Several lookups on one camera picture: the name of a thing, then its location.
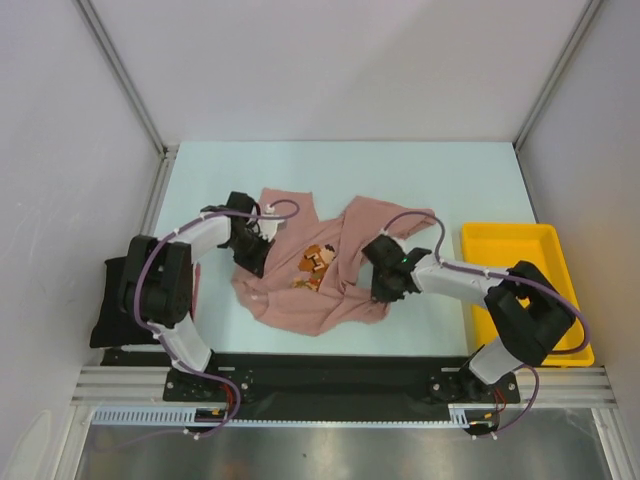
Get pink t shirt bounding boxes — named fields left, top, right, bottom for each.
left=231, top=188, right=435, bottom=336

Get left aluminium corner post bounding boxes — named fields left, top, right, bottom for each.
left=73, top=0, right=168, bottom=158

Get right aluminium corner post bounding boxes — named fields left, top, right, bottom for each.
left=512, top=0, right=607, bottom=154

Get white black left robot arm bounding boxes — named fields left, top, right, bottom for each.
left=118, top=192, right=282, bottom=400

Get aluminium frame rail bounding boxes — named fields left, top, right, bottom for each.
left=71, top=366, right=617, bottom=408

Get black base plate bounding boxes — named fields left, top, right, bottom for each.
left=163, top=353, right=521, bottom=412

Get white slotted cable duct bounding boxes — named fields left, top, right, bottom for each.
left=92, top=402, right=496, bottom=431

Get aluminium corner post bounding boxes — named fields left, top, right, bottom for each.
left=73, top=0, right=168, bottom=158
left=512, top=0, right=607, bottom=154

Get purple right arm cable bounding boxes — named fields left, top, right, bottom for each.
left=382, top=209, right=594, bottom=359

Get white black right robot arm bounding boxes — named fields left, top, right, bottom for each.
left=362, top=234, right=578, bottom=401

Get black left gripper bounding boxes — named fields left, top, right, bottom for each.
left=225, top=230, right=276, bottom=279

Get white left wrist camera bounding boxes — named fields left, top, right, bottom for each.
left=257, top=204, right=286, bottom=242

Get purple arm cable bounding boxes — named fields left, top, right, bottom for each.
left=132, top=198, right=301, bottom=346
left=382, top=209, right=594, bottom=359

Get folded black t shirt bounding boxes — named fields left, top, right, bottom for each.
left=89, top=257, right=159, bottom=349

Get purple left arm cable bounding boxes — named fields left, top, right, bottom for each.
left=132, top=198, right=301, bottom=346

